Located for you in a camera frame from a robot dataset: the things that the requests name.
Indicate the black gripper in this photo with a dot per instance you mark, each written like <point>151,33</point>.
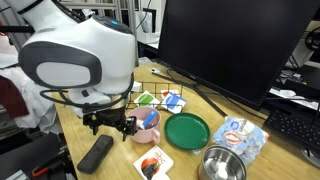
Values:
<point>114,118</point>

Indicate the black felt case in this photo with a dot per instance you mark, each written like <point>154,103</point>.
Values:
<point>91,161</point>

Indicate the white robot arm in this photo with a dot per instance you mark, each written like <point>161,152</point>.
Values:
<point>89,63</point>

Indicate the pink cup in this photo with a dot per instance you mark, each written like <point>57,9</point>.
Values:
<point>148,135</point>

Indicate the blue white spoon in cup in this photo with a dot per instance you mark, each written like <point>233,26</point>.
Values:
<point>147,123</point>

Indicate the green label white card box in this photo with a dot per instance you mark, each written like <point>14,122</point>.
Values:
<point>146,99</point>

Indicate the abc card box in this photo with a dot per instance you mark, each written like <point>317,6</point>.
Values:
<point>154,164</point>

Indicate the orange circle white card box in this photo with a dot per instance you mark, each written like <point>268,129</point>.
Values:
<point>164,93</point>

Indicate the blue label white card box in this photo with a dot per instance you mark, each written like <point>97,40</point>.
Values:
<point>173,103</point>

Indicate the green round plate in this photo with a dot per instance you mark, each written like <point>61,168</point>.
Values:
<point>187,131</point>

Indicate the black monitor stand base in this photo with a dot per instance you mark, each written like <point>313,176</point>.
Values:
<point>195,89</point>

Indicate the round steel bowl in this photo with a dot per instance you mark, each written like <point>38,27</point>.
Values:
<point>221,163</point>

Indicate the blue white plastic bag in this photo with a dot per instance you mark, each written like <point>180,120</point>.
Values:
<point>242,136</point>

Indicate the large black computer monitor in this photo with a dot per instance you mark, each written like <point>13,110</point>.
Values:
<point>236,47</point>

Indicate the black keyboard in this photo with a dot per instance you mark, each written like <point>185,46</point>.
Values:
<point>296,128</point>

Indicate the black wire rack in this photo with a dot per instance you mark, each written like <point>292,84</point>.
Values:
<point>154,88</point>

